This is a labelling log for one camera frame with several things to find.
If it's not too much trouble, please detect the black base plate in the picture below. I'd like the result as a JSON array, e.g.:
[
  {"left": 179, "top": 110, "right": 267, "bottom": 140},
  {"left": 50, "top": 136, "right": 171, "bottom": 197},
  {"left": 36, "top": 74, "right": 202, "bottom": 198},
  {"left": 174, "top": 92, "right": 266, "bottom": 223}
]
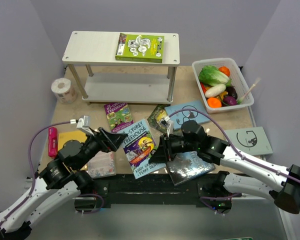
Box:
[{"left": 75, "top": 171, "right": 237, "bottom": 211}]

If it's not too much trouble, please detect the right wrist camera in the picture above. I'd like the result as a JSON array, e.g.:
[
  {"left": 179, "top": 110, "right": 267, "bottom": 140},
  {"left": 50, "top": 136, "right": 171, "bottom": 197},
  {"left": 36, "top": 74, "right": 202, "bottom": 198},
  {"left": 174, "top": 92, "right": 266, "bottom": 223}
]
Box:
[{"left": 159, "top": 115, "right": 174, "bottom": 137}]

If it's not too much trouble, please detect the floral pastel notebook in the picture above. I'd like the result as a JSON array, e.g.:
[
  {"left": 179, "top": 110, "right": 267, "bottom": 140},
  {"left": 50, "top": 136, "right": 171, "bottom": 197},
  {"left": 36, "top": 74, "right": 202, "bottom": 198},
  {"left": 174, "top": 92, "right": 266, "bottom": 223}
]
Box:
[{"left": 87, "top": 152, "right": 116, "bottom": 179}]

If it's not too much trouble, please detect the orange carrot toy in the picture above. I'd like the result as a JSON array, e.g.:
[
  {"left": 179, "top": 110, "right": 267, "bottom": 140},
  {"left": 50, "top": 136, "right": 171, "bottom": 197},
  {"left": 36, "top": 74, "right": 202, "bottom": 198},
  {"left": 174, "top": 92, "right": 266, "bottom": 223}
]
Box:
[{"left": 206, "top": 97, "right": 222, "bottom": 108}]

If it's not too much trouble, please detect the purple onion toy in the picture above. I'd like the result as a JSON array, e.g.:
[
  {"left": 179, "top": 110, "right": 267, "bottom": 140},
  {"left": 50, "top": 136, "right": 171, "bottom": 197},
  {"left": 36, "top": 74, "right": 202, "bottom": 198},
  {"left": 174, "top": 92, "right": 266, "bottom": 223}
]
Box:
[{"left": 222, "top": 95, "right": 237, "bottom": 106}]

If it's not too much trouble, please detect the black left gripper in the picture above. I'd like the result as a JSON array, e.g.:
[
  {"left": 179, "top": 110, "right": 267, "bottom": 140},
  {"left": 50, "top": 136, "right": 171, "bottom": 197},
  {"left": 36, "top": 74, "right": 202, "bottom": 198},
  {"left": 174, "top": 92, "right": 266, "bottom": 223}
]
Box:
[{"left": 76, "top": 126, "right": 129, "bottom": 170}]

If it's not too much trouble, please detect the orange pumpkin toy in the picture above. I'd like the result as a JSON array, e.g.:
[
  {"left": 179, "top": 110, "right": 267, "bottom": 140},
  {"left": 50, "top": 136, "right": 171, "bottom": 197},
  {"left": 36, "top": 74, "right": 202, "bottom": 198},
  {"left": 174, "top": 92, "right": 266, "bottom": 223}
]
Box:
[{"left": 218, "top": 66, "right": 231, "bottom": 77}]

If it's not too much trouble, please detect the purple eggplant toy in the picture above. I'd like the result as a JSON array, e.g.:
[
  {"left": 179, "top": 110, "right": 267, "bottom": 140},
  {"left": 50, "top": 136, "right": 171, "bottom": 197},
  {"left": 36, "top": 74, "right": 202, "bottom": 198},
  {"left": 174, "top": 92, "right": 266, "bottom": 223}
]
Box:
[{"left": 225, "top": 86, "right": 238, "bottom": 100}]

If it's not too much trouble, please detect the dark green illustrated book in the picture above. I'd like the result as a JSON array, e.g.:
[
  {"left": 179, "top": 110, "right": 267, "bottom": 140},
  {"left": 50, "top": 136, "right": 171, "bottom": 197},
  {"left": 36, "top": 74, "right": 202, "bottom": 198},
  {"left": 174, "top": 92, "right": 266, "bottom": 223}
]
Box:
[{"left": 147, "top": 104, "right": 168, "bottom": 133}]

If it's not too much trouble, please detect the yellow book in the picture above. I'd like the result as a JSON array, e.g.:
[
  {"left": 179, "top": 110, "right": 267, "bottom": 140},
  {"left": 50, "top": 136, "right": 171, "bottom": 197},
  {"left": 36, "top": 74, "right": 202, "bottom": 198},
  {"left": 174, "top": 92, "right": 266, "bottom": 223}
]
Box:
[{"left": 57, "top": 130, "right": 87, "bottom": 158}]

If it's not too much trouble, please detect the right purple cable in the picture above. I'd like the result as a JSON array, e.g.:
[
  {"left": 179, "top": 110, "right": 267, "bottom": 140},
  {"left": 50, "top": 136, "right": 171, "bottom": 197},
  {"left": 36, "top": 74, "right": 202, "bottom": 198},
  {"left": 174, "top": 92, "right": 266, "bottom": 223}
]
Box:
[{"left": 168, "top": 107, "right": 300, "bottom": 212}]

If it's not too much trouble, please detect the grey-green cat book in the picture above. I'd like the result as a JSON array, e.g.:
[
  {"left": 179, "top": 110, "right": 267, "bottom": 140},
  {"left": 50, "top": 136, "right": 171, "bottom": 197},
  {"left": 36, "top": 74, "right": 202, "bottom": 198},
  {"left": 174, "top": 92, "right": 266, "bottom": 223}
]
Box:
[{"left": 225, "top": 126, "right": 273, "bottom": 156}]

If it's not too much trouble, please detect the red pepper toy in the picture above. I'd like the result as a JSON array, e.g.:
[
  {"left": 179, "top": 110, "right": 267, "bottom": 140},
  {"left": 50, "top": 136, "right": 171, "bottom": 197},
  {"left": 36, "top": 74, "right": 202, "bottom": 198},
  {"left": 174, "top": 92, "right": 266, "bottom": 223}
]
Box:
[{"left": 200, "top": 82, "right": 207, "bottom": 94}]

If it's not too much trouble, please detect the white radish toy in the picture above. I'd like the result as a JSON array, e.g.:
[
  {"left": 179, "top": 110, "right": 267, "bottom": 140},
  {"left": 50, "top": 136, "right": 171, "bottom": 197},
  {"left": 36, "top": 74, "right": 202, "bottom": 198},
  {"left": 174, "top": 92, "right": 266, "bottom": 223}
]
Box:
[{"left": 204, "top": 83, "right": 227, "bottom": 98}]

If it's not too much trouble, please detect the green lettuce toy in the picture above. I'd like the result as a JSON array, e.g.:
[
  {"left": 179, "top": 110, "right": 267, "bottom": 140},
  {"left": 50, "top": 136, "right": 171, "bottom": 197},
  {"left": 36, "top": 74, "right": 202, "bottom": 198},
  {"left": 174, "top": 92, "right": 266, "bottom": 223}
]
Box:
[{"left": 198, "top": 65, "right": 232, "bottom": 87}]

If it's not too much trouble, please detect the dark glossy hardcover book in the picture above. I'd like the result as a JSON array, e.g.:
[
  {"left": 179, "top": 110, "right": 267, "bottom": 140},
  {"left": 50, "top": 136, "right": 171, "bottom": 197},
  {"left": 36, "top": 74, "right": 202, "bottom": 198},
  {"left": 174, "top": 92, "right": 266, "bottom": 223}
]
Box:
[{"left": 166, "top": 151, "right": 215, "bottom": 186}]

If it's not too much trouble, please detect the white plastic basket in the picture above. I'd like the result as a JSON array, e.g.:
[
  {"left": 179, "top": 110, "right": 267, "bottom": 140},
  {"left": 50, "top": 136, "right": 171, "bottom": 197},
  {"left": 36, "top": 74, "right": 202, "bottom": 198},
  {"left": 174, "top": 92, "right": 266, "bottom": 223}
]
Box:
[{"left": 192, "top": 58, "right": 255, "bottom": 114}]

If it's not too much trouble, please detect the green cartoon paperback book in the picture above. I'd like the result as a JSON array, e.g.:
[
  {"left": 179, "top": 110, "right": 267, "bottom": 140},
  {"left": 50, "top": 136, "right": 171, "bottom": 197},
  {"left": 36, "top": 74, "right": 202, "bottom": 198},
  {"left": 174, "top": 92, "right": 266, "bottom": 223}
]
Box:
[{"left": 115, "top": 33, "right": 165, "bottom": 64}]

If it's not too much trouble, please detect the blue Treehouse paperback book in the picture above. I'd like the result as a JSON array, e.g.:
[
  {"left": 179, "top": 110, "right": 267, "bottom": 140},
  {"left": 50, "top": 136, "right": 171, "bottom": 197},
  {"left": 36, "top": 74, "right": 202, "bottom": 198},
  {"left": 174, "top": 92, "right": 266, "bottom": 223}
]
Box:
[{"left": 120, "top": 119, "right": 166, "bottom": 179}]

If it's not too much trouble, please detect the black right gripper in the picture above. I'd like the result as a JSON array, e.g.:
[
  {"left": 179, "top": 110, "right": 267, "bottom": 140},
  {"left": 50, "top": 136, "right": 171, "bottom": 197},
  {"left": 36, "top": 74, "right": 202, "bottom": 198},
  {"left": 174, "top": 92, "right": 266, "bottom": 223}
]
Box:
[{"left": 149, "top": 132, "right": 199, "bottom": 163}]

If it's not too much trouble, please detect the white two-tier shelf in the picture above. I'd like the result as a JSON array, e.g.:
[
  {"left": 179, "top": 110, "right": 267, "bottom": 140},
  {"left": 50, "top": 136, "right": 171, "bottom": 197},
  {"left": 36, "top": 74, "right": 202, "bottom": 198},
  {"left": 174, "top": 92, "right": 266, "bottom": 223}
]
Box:
[{"left": 62, "top": 30, "right": 180, "bottom": 104}]

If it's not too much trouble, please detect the green onion toy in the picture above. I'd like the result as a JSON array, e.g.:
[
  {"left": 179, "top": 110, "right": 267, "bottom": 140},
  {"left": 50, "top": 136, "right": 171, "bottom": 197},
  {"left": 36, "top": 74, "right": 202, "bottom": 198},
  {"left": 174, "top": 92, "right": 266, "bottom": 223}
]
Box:
[{"left": 236, "top": 77, "right": 261, "bottom": 105}]

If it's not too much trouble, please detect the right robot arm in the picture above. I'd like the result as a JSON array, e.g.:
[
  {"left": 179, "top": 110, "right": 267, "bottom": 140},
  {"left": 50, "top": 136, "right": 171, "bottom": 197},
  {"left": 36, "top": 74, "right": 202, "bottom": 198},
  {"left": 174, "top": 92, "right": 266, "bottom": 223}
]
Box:
[{"left": 149, "top": 120, "right": 300, "bottom": 215}]

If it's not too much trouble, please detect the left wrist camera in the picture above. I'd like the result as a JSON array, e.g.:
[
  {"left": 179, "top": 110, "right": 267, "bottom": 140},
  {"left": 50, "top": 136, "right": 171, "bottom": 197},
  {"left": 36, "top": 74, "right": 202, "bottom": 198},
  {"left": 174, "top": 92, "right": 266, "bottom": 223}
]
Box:
[{"left": 76, "top": 115, "right": 92, "bottom": 135}]

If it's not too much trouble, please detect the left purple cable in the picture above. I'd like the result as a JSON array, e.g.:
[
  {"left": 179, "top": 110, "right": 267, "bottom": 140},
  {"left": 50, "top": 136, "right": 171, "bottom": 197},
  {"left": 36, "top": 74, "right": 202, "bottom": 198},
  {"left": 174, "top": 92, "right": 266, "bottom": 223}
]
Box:
[{"left": 0, "top": 120, "right": 78, "bottom": 233}]

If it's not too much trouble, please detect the purple Treehouse paperback book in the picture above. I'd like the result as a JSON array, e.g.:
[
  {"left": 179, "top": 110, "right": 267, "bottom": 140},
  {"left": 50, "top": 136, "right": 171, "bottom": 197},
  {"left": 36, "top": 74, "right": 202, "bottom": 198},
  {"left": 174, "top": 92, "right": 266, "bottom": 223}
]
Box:
[{"left": 104, "top": 102, "right": 134, "bottom": 133}]

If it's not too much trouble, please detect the purple cable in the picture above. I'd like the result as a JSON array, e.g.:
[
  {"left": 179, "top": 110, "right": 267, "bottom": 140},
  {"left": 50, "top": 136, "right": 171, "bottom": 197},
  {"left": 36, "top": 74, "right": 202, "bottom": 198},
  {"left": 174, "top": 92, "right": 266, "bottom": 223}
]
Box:
[
  {"left": 168, "top": 107, "right": 300, "bottom": 212},
  {"left": 0, "top": 120, "right": 78, "bottom": 233}
]

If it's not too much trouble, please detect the light blue cat book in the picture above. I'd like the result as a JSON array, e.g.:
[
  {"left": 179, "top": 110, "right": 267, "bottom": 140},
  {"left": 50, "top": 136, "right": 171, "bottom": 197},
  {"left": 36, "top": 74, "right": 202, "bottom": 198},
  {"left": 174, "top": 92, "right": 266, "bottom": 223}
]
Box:
[{"left": 164, "top": 100, "right": 212, "bottom": 130}]

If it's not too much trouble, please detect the toilet paper roll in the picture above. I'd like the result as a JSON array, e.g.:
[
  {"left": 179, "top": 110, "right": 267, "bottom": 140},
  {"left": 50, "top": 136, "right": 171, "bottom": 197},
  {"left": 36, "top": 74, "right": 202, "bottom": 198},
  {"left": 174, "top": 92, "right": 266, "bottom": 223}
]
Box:
[{"left": 51, "top": 77, "right": 77, "bottom": 104}]

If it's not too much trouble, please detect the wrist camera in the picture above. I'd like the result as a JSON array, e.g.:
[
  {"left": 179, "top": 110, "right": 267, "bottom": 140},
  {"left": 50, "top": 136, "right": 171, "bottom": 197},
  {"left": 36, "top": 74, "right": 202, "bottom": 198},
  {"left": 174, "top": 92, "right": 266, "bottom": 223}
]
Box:
[
  {"left": 76, "top": 115, "right": 92, "bottom": 135},
  {"left": 159, "top": 115, "right": 174, "bottom": 137}
]

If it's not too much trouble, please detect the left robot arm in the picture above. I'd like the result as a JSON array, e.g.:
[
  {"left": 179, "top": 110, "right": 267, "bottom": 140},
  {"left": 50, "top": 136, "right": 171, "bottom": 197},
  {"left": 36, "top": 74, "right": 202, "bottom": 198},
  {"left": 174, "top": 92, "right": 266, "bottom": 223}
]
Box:
[{"left": 0, "top": 127, "right": 128, "bottom": 240}]

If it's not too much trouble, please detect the yellow pepper toy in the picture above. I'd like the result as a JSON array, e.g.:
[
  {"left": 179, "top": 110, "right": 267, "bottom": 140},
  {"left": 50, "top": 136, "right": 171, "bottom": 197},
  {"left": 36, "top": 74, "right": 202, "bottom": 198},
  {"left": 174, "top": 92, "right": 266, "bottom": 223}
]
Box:
[{"left": 216, "top": 91, "right": 228, "bottom": 102}]

